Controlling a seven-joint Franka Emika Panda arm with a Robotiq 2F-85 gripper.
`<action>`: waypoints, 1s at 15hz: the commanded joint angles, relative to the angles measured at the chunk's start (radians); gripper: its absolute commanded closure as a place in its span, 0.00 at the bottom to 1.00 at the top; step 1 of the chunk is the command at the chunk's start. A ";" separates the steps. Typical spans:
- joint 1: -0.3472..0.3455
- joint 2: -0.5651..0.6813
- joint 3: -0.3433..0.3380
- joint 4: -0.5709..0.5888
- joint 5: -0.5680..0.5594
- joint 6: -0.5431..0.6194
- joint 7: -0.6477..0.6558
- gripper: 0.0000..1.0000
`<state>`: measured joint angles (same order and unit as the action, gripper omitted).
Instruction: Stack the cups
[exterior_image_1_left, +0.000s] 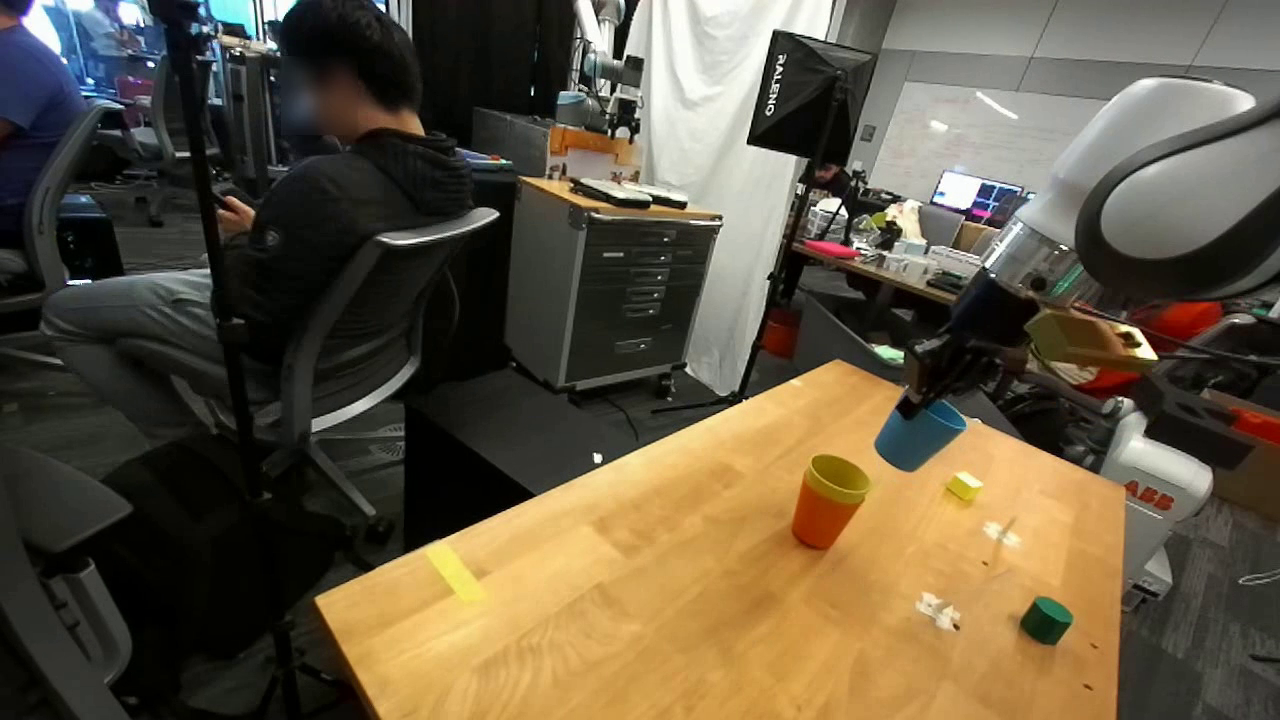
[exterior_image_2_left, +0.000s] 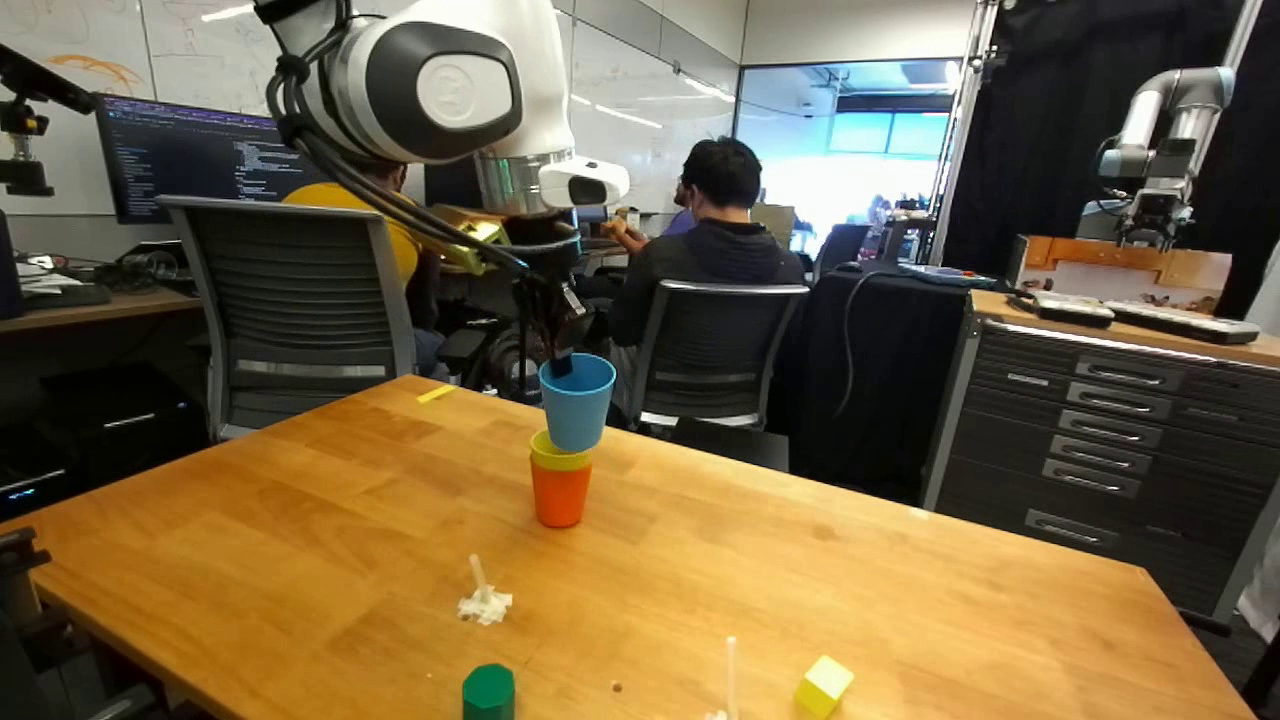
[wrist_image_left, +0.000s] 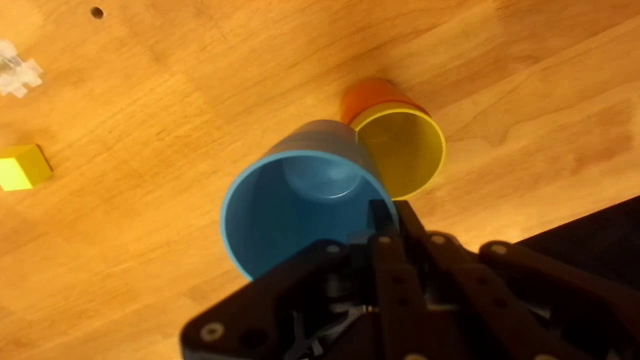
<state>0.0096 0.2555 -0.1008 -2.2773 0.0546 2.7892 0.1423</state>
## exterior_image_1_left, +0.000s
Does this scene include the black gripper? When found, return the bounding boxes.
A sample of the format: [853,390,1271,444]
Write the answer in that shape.
[891,268,1049,425]

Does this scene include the blue plastic cup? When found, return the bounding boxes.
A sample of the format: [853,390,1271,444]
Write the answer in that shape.
[872,398,973,476]

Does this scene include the yellow plastic cup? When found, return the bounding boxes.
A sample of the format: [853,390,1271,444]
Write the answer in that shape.
[798,452,877,511]

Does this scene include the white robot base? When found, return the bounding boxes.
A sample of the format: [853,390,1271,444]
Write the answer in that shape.
[1096,398,1215,600]

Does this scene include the yellow cube block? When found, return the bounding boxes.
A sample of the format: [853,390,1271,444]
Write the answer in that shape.
[941,468,988,507]

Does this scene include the cluttered background desk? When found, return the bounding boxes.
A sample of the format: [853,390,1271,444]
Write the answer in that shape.
[794,198,996,317]

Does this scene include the clear plastic stick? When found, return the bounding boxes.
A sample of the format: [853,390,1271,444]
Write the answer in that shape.
[980,516,1027,574]

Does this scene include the red container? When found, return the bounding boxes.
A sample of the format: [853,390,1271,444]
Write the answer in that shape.
[759,299,804,359]

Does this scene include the row of background monitors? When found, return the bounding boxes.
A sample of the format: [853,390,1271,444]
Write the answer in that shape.
[929,170,1031,232]

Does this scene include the orange plastic cup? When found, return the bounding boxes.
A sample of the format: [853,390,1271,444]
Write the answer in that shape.
[789,481,865,556]

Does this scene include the black light stand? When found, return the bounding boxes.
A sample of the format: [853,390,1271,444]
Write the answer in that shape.
[733,156,824,405]

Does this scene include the small white plastic piece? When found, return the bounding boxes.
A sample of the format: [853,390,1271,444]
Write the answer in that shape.
[913,589,966,635]

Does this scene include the green cylinder block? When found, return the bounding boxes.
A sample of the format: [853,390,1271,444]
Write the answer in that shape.
[1016,591,1074,649]

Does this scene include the black softbox light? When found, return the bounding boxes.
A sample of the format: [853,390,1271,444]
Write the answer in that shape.
[745,28,880,170]

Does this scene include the white curtain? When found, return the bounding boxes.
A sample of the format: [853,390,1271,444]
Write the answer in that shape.
[622,0,843,398]

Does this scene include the grey drawer cabinet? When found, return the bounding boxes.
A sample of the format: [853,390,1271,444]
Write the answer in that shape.
[501,176,727,398]

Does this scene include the orange cardboard box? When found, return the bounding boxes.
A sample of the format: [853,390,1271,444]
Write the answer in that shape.
[538,121,643,188]

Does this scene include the yellow tape strip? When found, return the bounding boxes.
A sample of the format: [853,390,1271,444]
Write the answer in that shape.
[423,542,492,612]

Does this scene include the grey mesh office chair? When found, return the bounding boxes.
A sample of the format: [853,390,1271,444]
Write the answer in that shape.
[253,199,503,524]

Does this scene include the person in black jacket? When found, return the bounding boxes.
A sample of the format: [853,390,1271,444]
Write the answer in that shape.
[36,0,474,405]

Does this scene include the person in blue shirt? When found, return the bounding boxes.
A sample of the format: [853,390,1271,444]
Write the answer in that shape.
[0,0,88,257]

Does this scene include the yellowish wrist camera box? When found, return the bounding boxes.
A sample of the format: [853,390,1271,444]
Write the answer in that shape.
[1024,309,1161,375]

